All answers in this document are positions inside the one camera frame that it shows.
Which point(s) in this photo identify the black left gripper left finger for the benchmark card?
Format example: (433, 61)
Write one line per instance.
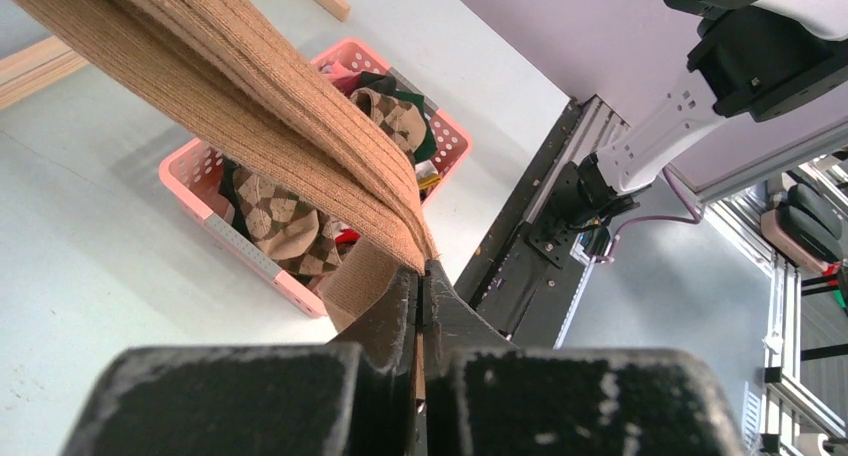
(386, 332)

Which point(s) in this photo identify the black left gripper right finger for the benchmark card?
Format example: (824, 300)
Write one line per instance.
(450, 324)

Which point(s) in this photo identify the brown argyle sock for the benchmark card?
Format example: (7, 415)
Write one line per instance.
(296, 236)
(400, 120)

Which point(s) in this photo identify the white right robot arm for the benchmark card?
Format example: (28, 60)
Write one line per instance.
(761, 58)

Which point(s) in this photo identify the pink plastic basket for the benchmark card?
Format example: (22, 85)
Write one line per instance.
(200, 176)

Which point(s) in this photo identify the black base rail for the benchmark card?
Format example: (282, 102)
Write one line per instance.
(528, 273)

